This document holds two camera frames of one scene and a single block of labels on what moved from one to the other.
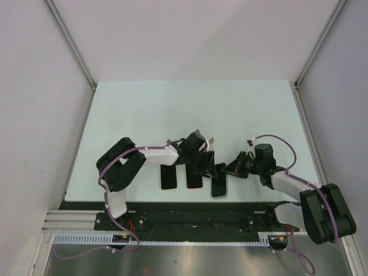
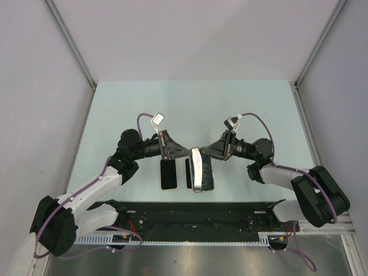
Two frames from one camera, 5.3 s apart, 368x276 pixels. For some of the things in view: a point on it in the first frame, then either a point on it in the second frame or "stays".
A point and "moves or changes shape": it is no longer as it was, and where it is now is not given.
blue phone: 219,184 moves or changes shape
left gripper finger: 208,167 → 175,150
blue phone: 168,176 stays
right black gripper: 235,167 → 223,148
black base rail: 149,221 stays
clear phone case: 219,186 → 199,175
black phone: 193,180 stays
